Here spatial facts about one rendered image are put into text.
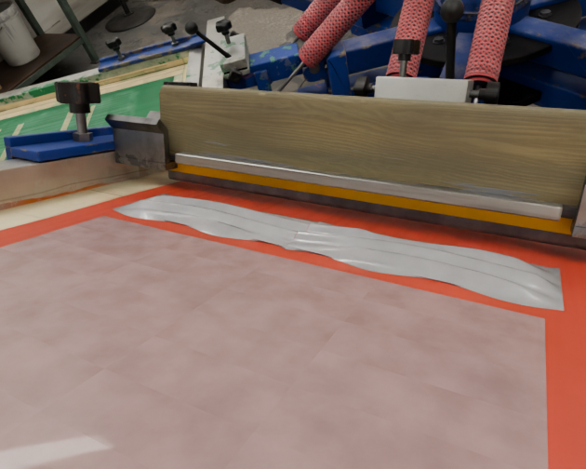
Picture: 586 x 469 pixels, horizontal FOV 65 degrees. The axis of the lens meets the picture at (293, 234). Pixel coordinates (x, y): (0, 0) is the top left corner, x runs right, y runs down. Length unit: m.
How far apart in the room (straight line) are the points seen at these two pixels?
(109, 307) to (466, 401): 0.18
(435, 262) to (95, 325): 0.21
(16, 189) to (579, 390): 0.44
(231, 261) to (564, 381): 0.20
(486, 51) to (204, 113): 0.47
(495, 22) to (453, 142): 0.46
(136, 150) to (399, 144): 0.28
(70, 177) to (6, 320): 0.26
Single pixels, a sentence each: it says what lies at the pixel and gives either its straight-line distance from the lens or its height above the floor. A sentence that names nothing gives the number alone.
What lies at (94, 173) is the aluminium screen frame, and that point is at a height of 1.25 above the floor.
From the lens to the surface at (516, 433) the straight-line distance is 0.20.
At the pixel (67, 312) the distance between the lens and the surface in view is 0.27.
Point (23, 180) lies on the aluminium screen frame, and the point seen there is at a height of 1.30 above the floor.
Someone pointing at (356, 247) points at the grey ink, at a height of 1.27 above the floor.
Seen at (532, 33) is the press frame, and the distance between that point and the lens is 1.09.
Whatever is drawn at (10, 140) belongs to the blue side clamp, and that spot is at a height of 1.32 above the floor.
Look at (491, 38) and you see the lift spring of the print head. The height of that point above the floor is 1.15.
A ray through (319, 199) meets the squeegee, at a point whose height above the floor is 1.22.
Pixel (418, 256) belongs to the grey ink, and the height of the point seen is 1.26.
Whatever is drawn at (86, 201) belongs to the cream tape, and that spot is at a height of 1.26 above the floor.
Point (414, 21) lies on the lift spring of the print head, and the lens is 0.84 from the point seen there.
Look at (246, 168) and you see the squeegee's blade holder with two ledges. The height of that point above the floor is 1.26.
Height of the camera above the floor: 1.52
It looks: 47 degrees down
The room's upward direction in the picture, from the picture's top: 18 degrees counter-clockwise
